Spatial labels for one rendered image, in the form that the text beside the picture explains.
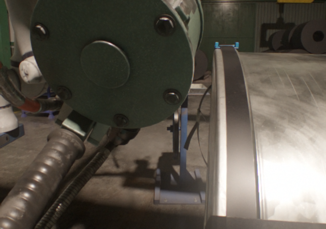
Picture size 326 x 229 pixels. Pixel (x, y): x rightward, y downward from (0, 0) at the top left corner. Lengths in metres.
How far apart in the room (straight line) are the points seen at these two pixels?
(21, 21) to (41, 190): 0.87
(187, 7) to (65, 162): 0.18
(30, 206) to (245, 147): 0.24
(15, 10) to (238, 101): 0.90
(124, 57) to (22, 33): 0.86
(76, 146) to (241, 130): 0.20
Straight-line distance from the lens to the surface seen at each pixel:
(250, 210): 0.29
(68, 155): 0.25
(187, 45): 0.18
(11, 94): 0.21
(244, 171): 0.30
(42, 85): 1.33
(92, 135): 0.31
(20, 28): 1.04
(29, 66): 0.97
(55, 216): 0.40
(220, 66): 0.45
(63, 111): 0.31
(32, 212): 0.23
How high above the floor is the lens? 1.36
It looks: 12 degrees down
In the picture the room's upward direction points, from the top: straight up
